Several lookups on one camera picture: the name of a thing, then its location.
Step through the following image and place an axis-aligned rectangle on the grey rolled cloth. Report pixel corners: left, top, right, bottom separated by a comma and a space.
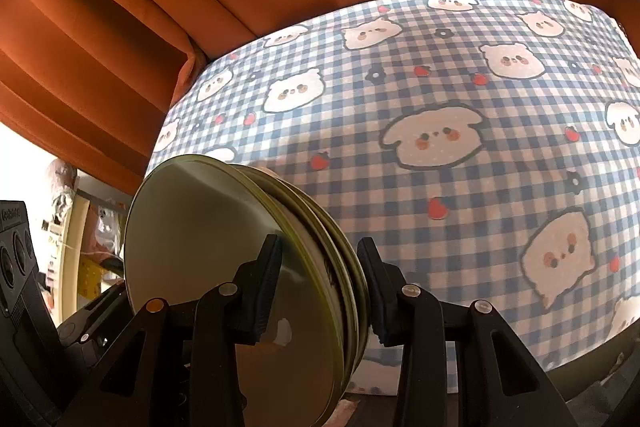
47, 158, 78, 220

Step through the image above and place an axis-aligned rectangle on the storage shelf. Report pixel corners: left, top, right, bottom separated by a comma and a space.
42, 184, 128, 323

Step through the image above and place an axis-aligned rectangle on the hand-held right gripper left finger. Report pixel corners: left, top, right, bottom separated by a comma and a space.
60, 234, 285, 427

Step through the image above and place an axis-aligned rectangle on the clear plastic bag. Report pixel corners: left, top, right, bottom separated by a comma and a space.
92, 202, 126, 258

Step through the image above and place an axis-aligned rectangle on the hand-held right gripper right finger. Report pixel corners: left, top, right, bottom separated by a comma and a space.
356, 237, 571, 427

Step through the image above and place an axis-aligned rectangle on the blue checked animal print tablecloth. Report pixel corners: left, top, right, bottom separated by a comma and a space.
144, 0, 640, 395

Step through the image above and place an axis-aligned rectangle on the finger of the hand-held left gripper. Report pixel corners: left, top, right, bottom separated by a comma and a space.
56, 279, 132, 360

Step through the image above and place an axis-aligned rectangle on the yellow box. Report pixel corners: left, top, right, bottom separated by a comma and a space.
77, 254, 108, 298

